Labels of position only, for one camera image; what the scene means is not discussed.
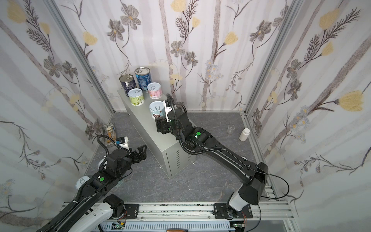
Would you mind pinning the yellow label can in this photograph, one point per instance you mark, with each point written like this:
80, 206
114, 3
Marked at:
102, 164

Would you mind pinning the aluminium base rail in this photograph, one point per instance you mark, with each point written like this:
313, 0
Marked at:
186, 217

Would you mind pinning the grey metal cabinet counter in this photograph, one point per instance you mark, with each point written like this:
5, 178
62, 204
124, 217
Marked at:
164, 147

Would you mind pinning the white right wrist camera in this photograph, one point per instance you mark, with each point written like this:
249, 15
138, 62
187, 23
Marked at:
168, 109

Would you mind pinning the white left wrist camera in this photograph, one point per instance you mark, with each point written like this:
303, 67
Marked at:
122, 143

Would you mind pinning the white brown label can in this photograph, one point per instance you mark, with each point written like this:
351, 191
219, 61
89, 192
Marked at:
157, 109

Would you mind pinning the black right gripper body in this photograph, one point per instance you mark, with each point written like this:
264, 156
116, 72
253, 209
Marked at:
164, 125

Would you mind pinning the dark navy tall can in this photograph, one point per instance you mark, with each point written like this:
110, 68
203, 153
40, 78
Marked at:
128, 83

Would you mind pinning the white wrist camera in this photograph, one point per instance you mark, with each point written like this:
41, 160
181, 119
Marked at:
168, 109
122, 143

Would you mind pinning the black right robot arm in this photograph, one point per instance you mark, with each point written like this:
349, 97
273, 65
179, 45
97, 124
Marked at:
198, 141

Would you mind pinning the pink orange label flat can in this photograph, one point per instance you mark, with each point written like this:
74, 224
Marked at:
81, 181

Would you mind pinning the white plastic bottle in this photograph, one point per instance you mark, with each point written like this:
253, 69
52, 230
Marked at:
244, 134

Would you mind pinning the blue label tall can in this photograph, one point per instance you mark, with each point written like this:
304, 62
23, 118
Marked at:
143, 76

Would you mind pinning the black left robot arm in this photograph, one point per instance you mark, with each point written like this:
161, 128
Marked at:
115, 164

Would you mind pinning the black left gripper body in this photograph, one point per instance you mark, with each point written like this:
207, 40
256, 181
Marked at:
135, 155

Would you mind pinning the green label can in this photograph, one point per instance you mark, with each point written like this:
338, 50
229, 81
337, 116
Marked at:
136, 97

